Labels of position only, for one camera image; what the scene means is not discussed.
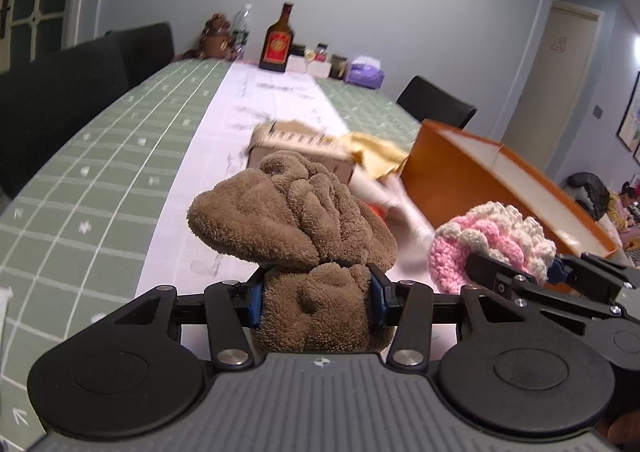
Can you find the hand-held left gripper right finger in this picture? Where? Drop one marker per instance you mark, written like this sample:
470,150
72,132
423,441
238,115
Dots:
376,302

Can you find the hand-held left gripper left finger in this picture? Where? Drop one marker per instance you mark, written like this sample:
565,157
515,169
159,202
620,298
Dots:
256,304

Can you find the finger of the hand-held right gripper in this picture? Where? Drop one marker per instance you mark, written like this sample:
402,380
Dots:
557,274
492,272

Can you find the pink and white crocheted pad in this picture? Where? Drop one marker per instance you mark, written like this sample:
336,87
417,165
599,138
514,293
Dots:
450,252

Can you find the orange crocheted toy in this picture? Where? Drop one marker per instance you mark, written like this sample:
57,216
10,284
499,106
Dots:
376,210

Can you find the white padded cloth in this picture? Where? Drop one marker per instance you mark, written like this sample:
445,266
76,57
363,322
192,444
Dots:
400,212

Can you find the orange cardboard box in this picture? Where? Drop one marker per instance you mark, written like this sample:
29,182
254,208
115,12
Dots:
450,182

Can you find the brown fluffy towel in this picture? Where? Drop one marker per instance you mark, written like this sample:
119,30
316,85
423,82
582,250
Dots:
300,212

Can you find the yellow cloth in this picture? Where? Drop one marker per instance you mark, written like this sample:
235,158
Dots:
372,149

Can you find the dark jacket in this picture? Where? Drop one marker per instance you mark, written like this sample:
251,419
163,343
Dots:
587,194

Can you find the small tan cardboard box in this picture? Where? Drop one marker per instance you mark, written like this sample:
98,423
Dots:
290,146

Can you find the black chair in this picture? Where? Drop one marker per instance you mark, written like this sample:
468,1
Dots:
435,101
145,49
55,106

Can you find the beige door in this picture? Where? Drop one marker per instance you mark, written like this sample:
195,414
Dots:
550,91

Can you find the green grid tablecloth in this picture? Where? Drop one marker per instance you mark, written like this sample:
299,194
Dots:
100,156

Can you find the purple tissue pack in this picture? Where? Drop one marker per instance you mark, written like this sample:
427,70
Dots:
365,74

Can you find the dark glass jar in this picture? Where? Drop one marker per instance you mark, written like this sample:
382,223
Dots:
338,67

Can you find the small white box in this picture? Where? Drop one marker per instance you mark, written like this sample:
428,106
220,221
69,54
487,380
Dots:
320,70
296,64

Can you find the labelled small jar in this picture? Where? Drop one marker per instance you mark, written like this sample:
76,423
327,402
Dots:
321,52

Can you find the dark-lidded glass jar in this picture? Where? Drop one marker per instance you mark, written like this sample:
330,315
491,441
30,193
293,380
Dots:
298,50

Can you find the dark liquor bottle red label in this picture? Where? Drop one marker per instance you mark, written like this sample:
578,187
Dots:
277,44

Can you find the clear plastic water bottle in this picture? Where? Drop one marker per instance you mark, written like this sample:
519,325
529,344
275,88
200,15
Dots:
242,31

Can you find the brown bear-shaped bottle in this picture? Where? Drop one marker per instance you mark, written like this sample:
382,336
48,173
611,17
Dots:
216,34

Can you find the wall light switch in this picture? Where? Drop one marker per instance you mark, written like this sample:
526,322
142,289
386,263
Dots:
598,112

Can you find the framed wall picture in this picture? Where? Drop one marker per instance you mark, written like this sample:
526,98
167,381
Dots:
631,121

